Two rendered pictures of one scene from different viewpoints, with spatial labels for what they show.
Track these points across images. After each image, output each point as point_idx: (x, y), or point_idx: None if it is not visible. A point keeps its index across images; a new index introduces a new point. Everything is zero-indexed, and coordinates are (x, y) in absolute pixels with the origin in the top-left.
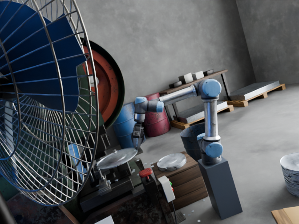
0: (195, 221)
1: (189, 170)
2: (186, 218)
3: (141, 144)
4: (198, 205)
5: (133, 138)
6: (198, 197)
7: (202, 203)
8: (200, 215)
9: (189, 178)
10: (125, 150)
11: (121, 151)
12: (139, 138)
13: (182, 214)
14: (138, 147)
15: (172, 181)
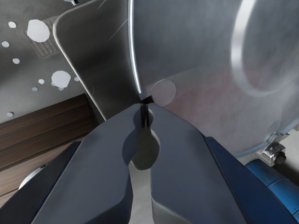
0: (26, 63)
1: (6, 162)
2: (48, 75)
3: (85, 137)
4: (22, 103)
5: (218, 195)
6: (21, 118)
7: (13, 106)
8: (15, 74)
9: (17, 146)
10: (226, 146)
11: (246, 130)
12: (94, 207)
13: (34, 44)
14: (128, 107)
15: (60, 134)
